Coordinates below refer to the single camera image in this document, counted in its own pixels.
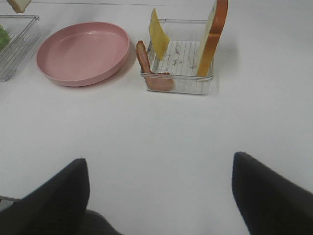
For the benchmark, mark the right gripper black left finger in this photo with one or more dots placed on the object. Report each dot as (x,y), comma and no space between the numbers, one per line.
(55,208)

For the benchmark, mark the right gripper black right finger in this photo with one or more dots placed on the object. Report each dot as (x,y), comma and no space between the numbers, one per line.
(269,203)

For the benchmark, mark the brown bacon strip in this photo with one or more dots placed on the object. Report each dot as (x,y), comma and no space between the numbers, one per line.
(149,68)

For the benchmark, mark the green lettuce leaf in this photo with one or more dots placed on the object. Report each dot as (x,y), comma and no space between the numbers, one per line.
(4,38)

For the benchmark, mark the white bread slice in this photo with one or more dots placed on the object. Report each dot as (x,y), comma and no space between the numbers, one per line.
(211,35)
(19,6)

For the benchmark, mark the pink round plate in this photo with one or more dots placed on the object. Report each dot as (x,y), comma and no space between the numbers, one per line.
(83,54)

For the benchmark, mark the right clear plastic tray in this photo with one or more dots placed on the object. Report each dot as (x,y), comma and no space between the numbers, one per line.
(177,71)

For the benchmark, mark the clear plastic tray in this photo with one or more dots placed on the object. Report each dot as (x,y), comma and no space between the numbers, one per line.
(25,36)
(177,71)

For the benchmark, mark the left clear plastic tray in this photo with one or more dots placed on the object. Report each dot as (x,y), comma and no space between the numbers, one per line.
(25,36)

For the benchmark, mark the yellow cheese slice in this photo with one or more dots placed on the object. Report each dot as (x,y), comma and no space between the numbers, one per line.
(158,38)

